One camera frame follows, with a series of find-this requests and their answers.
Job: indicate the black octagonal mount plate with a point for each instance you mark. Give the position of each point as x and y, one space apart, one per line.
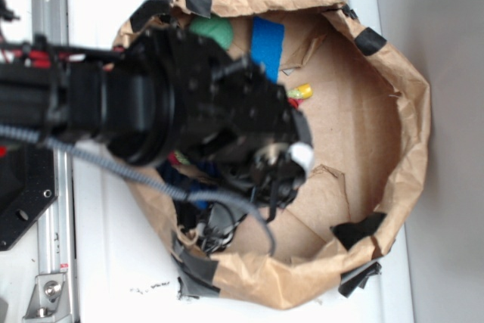
28 188

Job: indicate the brown paper bag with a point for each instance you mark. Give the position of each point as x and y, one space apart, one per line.
370 118

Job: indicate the aluminium rail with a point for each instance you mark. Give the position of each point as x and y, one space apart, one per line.
56 226

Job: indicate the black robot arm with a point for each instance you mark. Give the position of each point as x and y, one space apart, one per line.
76 94

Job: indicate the green textured ball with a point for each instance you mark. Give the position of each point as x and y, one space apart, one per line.
216 28

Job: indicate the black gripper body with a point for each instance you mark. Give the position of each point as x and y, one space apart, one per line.
211 107

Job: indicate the blue sponge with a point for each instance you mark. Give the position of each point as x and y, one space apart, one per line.
267 45

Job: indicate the silver corner bracket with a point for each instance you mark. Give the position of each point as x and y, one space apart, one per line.
50 301

